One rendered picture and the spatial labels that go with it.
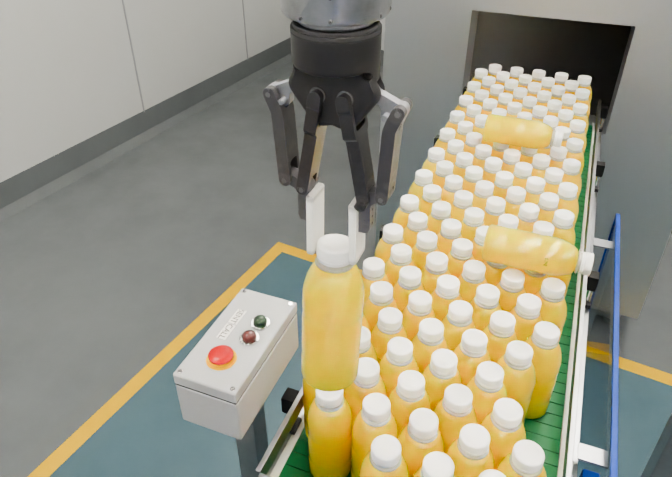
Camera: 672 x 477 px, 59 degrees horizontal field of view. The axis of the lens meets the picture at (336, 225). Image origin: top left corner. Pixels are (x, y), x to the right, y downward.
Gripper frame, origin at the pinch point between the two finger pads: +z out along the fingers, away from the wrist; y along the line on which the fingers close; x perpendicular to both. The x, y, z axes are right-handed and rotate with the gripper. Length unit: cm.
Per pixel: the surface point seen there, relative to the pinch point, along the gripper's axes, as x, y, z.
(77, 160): 188, -238, 133
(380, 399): 7.0, 3.8, 32.5
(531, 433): 24, 25, 50
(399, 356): 15.9, 3.9, 32.8
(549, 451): 22, 28, 50
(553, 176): 81, 20, 33
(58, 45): 197, -239, 68
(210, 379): -0.1, -18.6, 30.4
